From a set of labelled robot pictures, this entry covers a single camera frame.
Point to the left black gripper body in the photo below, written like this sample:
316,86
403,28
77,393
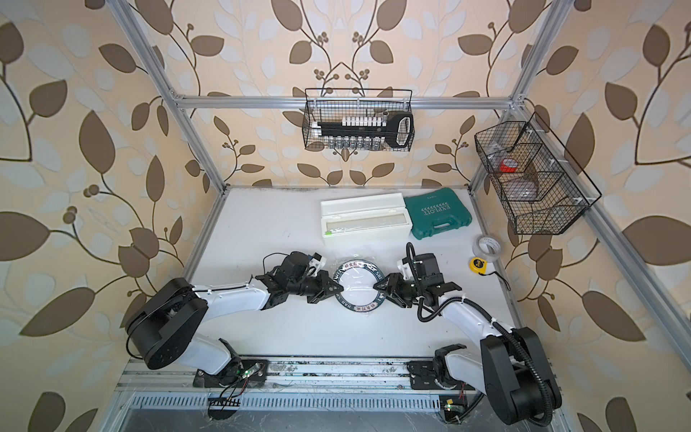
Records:
306,286

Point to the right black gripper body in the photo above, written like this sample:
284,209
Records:
415,288

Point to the clear plastic wrap sheet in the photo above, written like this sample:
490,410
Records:
360,285

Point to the white plate green rim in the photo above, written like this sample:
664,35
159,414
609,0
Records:
360,285

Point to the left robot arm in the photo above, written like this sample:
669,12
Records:
165,330

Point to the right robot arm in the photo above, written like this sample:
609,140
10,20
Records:
512,370

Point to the yellow tape measure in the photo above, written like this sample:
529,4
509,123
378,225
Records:
478,265

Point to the white tape roll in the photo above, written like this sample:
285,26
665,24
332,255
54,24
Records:
487,248

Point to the green tool case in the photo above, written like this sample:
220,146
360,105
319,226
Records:
436,212

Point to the red item in basket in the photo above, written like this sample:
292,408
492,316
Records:
508,166

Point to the black socket set holder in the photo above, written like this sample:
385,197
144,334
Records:
384,131

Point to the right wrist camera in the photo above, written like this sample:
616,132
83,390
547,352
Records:
405,267

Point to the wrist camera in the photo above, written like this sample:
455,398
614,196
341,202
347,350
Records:
405,267
316,263

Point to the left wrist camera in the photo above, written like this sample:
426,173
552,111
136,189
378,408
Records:
316,263

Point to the aluminium front rail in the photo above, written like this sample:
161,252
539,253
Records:
295,374

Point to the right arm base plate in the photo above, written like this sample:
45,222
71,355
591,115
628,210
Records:
431,375

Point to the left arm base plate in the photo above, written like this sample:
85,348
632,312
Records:
251,371

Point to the right black wire basket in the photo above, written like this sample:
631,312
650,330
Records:
550,190

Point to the black wire basket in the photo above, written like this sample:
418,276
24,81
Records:
550,190
331,103

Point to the back black wire basket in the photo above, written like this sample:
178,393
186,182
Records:
331,103

